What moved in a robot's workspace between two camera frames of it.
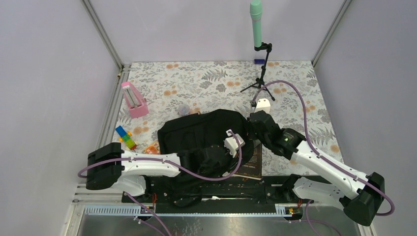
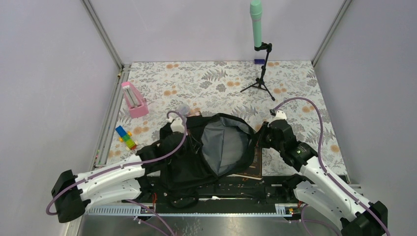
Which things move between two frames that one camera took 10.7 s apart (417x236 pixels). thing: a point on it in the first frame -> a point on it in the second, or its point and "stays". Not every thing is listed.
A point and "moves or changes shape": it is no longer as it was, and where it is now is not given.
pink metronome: (137, 105) stays
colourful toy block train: (126, 137) stays
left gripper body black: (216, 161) -> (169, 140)
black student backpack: (207, 129) moves or changes shape
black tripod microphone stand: (260, 80) stays
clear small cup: (184, 109) stays
